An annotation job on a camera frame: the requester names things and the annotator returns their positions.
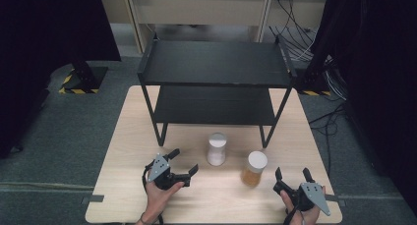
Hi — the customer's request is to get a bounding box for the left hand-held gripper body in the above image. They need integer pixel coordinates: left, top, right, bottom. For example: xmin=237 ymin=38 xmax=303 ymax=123
xmin=145 ymin=153 xmax=191 ymax=191

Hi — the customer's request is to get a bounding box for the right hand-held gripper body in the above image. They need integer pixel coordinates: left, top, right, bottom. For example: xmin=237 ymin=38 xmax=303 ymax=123
xmin=272 ymin=180 xmax=331 ymax=217

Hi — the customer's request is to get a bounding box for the jar of amber liquid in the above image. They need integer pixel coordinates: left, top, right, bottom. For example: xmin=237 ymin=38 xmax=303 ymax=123
xmin=240 ymin=150 xmax=268 ymax=188

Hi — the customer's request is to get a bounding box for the jar of white powder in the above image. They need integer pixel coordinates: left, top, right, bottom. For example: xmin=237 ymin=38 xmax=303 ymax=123
xmin=206 ymin=132 xmax=228 ymax=167

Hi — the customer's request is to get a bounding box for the black two-tier shelf rack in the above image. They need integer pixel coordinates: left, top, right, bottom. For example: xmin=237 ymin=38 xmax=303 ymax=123
xmin=137 ymin=31 xmax=298 ymax=149

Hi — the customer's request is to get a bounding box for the person's left hand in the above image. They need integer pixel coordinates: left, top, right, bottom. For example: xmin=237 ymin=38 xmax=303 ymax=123
xmin=144 ymin=180 xmax=186 ymax=220

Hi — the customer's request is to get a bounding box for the person's right hand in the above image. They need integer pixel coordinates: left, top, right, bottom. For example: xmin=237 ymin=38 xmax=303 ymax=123
xmin=279 ymin=185 xmax=328 ymax=225

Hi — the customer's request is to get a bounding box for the grey floor tape strip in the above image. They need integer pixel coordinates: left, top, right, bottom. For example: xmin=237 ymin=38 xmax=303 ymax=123
xmin=81 ymin=194 xmax=105 ymax=204
xmin=325 ymin=194 xmax=347 ymax=207

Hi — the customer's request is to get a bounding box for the dark curtain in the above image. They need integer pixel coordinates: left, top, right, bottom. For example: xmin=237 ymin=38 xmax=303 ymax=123
xmin=0 ymin=0 xmax=122 ymax=159
xmin=308 ymin=0 xmax=417 ymax=217

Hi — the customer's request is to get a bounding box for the light wooden desk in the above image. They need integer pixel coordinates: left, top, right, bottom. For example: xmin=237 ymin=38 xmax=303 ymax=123
xmin=97 ymin=0 xmax=332 ymax=55

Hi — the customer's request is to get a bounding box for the left hand-held gripper black cable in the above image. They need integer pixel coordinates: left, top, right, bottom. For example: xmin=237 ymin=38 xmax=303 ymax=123
xmin=141 ymin=162 xmax=165 ymax=225

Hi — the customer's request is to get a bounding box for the hand-held gripper black cable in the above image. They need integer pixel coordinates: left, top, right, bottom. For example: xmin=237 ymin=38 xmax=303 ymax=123
xmin=282 ymin=198 xmax=305 ymax=225
xmin=141 ymin=162 xmax=165 ymax=225

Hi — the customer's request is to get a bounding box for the right hand-held gripper black cable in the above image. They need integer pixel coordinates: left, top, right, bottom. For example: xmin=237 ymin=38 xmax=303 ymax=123
xmin=282 ymin=198 xmax=305 ymax=225

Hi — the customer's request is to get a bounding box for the bundle of black white cables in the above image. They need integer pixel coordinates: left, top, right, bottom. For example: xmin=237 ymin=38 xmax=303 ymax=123
xmin=268 ymin=0 xmax=348 ymax=101

